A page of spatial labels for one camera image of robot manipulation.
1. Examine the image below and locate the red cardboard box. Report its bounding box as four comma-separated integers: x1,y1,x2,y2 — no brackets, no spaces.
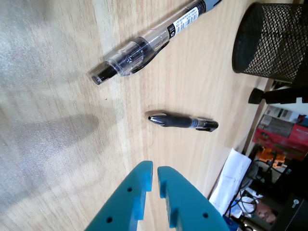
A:
254,115,308,161

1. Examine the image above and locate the black retractable gel pen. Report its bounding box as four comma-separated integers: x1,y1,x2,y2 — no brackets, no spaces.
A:
147,110,219,132

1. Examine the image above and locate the black mesh pen holder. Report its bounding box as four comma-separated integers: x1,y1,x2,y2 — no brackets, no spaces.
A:
231,2,308,84

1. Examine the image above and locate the white paper sheet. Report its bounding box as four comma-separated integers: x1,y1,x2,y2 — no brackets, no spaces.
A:
208,147,252,215

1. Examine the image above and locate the black box with round logo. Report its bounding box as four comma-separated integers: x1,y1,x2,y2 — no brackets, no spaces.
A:
276,192,308,231

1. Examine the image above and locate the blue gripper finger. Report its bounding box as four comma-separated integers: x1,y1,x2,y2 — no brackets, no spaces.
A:
157,165,231,231
84,160,154,231

